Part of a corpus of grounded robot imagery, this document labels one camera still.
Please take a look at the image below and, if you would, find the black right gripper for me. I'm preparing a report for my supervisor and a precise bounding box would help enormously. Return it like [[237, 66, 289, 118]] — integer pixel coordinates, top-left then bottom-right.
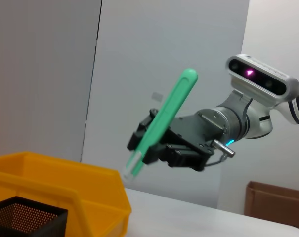
[[126, 108, 228, 173]]

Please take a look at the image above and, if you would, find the black mesh pen holder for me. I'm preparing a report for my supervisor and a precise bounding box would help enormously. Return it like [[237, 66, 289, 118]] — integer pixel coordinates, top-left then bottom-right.
[[0, 196, 69, 237]]

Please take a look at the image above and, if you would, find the yellow plastic storage bin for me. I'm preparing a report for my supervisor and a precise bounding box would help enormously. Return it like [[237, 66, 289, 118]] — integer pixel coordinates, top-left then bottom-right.
[[0, 151, 132, 237]]

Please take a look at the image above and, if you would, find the brown cardboard box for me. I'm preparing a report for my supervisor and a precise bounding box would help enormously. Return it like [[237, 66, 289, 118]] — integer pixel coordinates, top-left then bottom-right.
[[244, 181, 299, 234]]

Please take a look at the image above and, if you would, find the right gripper connector cable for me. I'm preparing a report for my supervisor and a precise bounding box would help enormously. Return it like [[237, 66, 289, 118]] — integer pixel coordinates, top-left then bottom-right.
[[205, 139, 236, 169]]

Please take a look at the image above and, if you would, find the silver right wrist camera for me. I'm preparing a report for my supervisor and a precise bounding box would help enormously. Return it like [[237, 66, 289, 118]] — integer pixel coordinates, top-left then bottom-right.
[[225, 54, 299, 107]]

